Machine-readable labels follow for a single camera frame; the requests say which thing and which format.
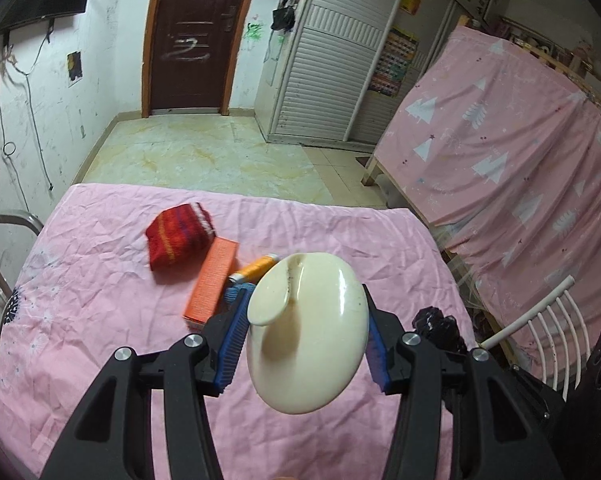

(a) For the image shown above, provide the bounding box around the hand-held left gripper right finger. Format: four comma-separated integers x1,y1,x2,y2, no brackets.
361,284,566,480

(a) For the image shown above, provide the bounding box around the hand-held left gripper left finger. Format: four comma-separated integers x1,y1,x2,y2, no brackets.
39,285,255,480

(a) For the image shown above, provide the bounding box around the cream plastic brush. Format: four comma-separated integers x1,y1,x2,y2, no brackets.
246,252,370,415

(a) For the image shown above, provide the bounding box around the blue knitted item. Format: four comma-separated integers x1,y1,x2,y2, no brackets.
224,282,255,303

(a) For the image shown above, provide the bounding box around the black plastic bag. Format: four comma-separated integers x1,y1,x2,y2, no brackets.
411,306,473,361

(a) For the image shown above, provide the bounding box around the orange cardboard box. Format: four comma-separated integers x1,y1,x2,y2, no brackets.
182,237,240,331

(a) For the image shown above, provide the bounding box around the orange thread spool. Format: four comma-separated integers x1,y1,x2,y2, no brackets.
229,254,280,285

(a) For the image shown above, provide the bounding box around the red knitted sock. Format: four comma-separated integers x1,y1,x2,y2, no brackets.
146,203,215,272

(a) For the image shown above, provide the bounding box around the pink tablecloth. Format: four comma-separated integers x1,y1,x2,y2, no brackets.
0,183,481,480

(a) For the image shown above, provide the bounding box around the black speaker cabinet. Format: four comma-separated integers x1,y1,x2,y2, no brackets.
563,316,601,480

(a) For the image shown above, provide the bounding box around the pink tree print curtain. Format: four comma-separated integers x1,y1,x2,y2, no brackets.
375,25,601,356

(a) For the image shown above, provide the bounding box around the dark brown door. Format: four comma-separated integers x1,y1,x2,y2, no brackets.
141,0,261,117

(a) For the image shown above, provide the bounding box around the colourful grid poster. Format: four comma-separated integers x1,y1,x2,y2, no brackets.
370,27,418,96

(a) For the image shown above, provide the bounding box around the white louvred wardrobe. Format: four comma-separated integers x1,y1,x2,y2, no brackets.
254,0,511,143

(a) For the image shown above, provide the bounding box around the black hanging handbag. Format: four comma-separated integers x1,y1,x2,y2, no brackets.
271,6,295,31

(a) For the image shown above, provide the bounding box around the white wire rack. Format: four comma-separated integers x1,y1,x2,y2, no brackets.
480,276,592,403

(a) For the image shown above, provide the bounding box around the metal frame chair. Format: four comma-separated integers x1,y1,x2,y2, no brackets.
0,212,44,301

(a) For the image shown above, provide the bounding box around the black television cable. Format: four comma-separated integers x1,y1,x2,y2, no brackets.
0,20,56,192

